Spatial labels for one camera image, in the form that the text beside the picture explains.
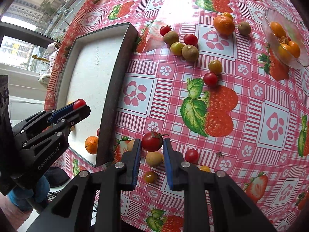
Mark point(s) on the white tray with dark rim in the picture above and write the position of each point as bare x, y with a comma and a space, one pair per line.
94, 71

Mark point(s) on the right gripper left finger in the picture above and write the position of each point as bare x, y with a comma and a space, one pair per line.
122, 176

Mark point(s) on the pink strawberry tablecloth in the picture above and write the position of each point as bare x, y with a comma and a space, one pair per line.
241, 109

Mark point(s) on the yellow-green cherry tomato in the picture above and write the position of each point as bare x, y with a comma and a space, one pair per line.
176, 48

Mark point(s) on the brown kiwi berry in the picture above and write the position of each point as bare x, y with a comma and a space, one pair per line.
190, 53

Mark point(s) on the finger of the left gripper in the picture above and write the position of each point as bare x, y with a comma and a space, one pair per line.
54, 139
38, 122

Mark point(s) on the orange mandarin on table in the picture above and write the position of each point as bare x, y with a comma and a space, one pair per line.
224, 25

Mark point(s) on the clear glass bowl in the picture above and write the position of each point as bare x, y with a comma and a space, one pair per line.
284, 39

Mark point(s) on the tan longan fruit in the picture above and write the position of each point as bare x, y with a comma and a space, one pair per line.
154, 159

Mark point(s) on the dark brownish cherry tomato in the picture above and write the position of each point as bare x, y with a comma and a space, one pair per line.
150, 177

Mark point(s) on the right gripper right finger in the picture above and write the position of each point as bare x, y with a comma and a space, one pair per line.
184, 176

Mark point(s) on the red cherry tomato with stem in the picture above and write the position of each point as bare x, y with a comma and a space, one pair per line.
152, 141

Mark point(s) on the small red cherry tomato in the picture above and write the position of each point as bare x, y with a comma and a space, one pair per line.
79, 103

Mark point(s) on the large orange mandarin in tray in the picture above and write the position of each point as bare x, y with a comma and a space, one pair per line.
91, 144

